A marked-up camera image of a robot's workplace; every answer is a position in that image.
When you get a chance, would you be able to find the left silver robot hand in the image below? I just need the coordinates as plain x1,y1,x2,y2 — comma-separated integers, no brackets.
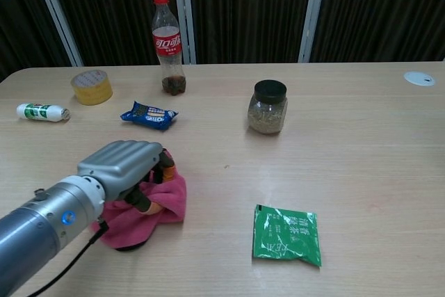
76,140,177,214

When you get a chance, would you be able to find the pink cloth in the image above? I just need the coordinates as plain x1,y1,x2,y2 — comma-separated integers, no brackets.
90,149,188,250

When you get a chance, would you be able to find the blue cookie packet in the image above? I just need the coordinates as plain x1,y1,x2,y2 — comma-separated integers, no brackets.
120,100,179,132

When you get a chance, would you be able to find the yellow packing tape roll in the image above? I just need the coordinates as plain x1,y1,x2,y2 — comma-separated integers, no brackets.
70,70,114,106

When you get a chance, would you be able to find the small white green-label bottle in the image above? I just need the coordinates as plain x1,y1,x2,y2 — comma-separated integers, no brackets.
16,102,72,123

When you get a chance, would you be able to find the cola bottle with red cap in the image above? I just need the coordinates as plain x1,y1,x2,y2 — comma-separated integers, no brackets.
152,0,188,97

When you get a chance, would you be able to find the black fabric partition panel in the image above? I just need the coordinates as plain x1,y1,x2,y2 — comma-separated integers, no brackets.
187,0,316,65
0,0,76,82
44,0,181,67
311,0,445,63

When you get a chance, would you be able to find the glass jar with black lid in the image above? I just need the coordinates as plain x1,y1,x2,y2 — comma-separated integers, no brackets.
247,79,289,135

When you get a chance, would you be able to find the green tea packet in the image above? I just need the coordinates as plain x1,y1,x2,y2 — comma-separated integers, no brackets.
252,204,323,268

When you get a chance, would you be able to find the white table grommet cap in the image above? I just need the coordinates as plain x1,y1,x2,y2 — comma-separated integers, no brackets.
403,71,437,87

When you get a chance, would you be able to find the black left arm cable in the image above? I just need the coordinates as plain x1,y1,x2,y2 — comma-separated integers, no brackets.
13,218,109,297

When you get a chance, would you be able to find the grey partition post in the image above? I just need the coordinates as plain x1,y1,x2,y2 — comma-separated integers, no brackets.
298,0,330,64
29,0,84,67
172,0,196,65

